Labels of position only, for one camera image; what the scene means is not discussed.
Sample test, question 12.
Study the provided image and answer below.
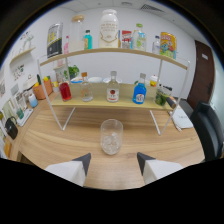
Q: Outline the clear bottle red label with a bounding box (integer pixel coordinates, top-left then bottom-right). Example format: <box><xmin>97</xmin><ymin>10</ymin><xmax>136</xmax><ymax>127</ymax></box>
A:
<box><xmin>106</xmin><ymin>70</ymin><xmax>120</xmax><ymax>103</ymax></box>

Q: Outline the soda water can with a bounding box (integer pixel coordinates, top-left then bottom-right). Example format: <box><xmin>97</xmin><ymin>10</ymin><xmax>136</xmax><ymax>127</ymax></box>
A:
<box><xmin>46</xmin><ymin>22</ymin><xmax>64</xmax><ymax>59</ymax></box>

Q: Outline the yellow print paper cup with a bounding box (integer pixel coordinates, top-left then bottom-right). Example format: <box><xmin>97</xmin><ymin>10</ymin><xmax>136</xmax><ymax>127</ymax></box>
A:
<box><xmin>149</xmin><ymin>74</ymin><xmax>158</xmax><ymax>88</ymax></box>

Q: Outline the clear glass with ice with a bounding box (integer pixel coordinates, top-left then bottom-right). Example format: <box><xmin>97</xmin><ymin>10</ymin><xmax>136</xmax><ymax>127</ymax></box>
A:
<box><xmin>100</xmin><ymin>118</ymin><xmax>124</xmax><ymax>156</ymax></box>

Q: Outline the black chair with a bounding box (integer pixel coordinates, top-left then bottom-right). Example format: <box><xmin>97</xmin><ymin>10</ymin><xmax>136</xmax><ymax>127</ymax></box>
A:
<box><xmin>189</xmin><ymin>100</ymin><xmax>224</xmax><ymax>163</ymax></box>

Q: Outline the dark sauce bottle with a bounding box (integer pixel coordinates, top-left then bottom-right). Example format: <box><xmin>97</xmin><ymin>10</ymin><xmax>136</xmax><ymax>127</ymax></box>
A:
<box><xmin>166</xmin><ymin>96</ymin><xmax>177</xmax><ymax>110</ymax></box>

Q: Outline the white tray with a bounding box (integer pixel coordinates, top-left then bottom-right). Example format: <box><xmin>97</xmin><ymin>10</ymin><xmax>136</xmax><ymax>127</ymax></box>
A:
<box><xmin>16</xmin><ymin>108</ymin><xmax>34</xmax><ymax>127</ymax></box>

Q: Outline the black handbag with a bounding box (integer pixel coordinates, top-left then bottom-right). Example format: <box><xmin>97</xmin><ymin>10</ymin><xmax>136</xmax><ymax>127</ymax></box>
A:
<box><xmin>4</xmin><ymin>116</ymin><xmax>19</xmax><ymax>140</ymax></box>

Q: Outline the white-framed wooden shelf rack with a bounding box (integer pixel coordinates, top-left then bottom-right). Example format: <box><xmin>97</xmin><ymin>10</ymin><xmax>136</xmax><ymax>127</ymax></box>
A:
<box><xmin>36</xmin><ymin>47</ymin><xmax>192</xmax><ymax>136</ymax></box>

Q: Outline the blue liquid bottle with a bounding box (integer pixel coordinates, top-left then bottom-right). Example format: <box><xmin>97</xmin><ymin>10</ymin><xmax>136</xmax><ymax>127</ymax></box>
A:
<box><xmin>132</xmin><ymin>72</ymin><xmax>148</xmax><ymax>105</ymax></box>

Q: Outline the red liquid bottle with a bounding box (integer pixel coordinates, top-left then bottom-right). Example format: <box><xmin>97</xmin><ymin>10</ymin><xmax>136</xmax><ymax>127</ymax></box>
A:
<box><xmin>58</xmin><ymin>78</ymin><xmax>73</xmax><ymax>102</ymax></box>

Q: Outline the small blue white bottle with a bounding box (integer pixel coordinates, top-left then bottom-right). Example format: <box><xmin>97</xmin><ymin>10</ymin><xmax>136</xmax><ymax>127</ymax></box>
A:
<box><xmin>28</xmin><ymin>93</ymin><xmax>39</xmax><ymax>109</ymax></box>

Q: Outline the clear bottle orange cap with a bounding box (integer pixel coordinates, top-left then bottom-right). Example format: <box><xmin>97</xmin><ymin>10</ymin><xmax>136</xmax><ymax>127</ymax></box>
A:
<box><xmin>80</xmin><ymin>71</ymin><xmax>94</xmax><ymax>103</ymax></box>

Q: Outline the orange pot with utensils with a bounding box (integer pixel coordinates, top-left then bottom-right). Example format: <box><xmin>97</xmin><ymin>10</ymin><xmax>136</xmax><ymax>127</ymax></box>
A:
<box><xmin>32</xmin><ymin>75</ymin><xmax>54</xmax><ymax>101</ymax></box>

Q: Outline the white bowl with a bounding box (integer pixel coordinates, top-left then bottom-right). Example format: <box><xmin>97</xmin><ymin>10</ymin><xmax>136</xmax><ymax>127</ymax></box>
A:
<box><xmin>102</xmin><ymin>77</ymin><xmax>123</xmax><ymax>84</ymax></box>
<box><xmin>87</xmin><ymin>76</ymin><xmax>104</xmax><ymax>84</ymax></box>

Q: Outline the green potted plant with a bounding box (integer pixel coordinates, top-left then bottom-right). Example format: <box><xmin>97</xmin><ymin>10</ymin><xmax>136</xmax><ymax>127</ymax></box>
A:
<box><xmin>67</xmin><ymin>64</ymin><xmax>80</xmax><ymax>80</ymax></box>

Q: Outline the dark brown door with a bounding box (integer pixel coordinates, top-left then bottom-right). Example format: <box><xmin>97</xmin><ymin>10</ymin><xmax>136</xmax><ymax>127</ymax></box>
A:
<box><xmin>186</xmin><ymin>39</ymin><xmax>216</xmax><ymax>111</ymax></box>

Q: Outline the yellow cartoon print can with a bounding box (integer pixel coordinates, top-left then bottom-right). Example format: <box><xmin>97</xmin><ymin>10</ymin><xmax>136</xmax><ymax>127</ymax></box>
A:
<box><xmin>159</xmin><ymin>31</ymin><xmax>177</xmax><ymax>60</ymax></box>

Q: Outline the pink bottle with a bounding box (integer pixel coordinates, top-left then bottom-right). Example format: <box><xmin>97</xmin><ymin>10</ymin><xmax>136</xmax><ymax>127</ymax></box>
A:
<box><xmin>63</xmin><ymin>35</ymin><xmax>70</xmax><ymax>55</ymax></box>

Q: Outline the clear bottle green cap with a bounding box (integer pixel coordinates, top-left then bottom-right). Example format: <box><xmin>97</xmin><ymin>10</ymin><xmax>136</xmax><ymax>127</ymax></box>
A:
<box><xmin>131</xmin><ymin>23</ymin><xmax>147</xmax><ymax>52</ymax></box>

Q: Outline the small teal bottle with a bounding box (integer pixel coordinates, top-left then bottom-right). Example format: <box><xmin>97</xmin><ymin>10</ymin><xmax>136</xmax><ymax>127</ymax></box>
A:
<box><xmin>83</xmin><ymin>29</ymin><xmax>93</xmax><ymax>51</ymax></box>

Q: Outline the red white carton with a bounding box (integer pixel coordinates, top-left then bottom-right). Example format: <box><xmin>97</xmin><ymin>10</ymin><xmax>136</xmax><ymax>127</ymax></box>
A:
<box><xmin>120</xmin><ymin>30</ymin><xmax>133</xmax><ymax>50</ymax></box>

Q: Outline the glass jar cork lid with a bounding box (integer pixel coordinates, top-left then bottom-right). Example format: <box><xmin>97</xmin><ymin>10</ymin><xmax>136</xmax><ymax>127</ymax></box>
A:
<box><xmin>68</xmin><ymin>14</ymin><xmax>86</xmax><ymax>53</ymax></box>

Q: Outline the large white bottle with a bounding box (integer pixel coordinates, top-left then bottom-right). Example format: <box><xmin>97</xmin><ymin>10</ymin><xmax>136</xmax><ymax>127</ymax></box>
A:
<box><xmin>98</xmin><ymin>8</ymin><xmax>120</xmax><ymax>49</ymax></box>

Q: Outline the wall-mounted wooden shelf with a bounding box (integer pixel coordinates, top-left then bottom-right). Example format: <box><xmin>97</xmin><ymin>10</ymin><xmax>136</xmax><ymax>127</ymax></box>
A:
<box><xmin>9</xmin><ymin>46</ymin><xmax>37</xmax><ymax>64</ymax></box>

